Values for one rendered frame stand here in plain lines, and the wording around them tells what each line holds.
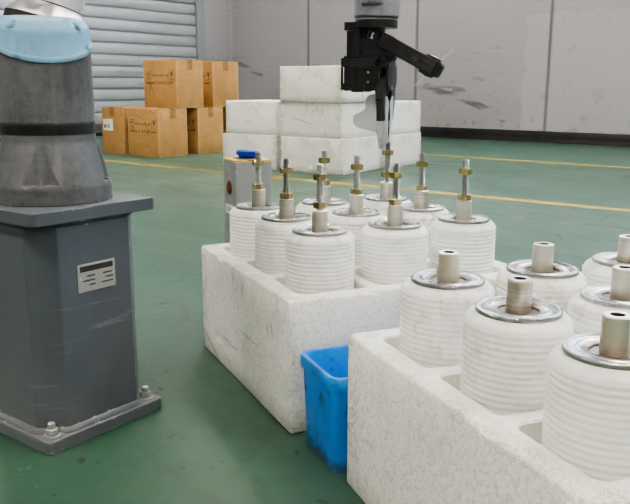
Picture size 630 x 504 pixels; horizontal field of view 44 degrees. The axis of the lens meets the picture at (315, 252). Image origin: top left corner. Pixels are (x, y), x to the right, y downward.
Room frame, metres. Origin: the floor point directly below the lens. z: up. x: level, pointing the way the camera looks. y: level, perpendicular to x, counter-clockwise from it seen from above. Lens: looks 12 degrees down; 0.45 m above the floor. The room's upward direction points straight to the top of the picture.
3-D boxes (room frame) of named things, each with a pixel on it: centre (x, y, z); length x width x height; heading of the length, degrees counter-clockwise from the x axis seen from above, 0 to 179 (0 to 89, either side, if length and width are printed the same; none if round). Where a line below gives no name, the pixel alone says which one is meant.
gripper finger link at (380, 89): (1.32, -0.11, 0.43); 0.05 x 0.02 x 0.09; 162
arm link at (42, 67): (1.01, 0.35, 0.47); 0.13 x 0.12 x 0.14; 24
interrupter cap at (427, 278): (0.77, -0.14, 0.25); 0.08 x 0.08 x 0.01
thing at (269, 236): (1.15, 0.04, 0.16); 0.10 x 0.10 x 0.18
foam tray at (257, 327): (1.20, -0.06, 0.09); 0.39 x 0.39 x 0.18; 25
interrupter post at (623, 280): (0.71, -0.29, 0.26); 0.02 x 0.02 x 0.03
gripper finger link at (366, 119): (1.34, -0.09, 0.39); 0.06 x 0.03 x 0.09; 72
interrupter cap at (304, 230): (1.04, -0.01, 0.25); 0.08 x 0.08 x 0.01
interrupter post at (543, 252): (0.82, -0.25, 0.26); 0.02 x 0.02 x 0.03
